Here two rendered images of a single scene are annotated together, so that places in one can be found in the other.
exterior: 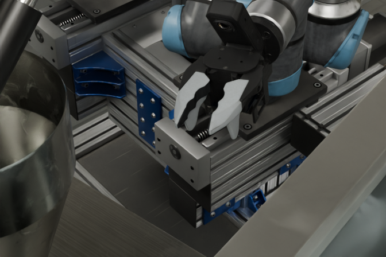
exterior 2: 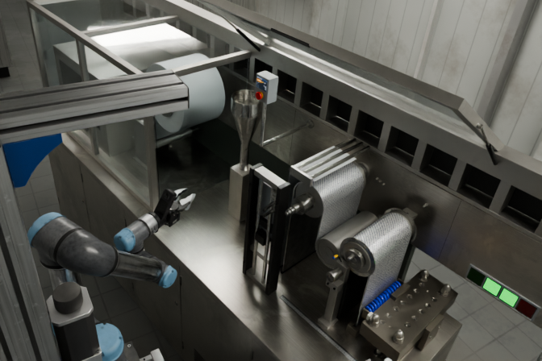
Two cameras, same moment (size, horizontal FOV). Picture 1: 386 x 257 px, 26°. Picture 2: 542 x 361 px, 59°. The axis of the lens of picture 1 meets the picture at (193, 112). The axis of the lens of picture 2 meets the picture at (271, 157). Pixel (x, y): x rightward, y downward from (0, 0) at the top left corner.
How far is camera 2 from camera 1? 2.27 m
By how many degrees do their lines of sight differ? 104
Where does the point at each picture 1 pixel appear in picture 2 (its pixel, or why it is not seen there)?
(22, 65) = (238, 105)
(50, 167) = (235, 96)
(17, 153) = (240, 123)
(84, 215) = (221, 284)
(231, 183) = not seen: outside the picture
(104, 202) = (212, 288)
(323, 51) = not seen: hidden behind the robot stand
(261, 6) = (148, 217)
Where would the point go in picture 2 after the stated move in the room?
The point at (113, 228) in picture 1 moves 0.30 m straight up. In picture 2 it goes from (211, 277) to (213, 222)
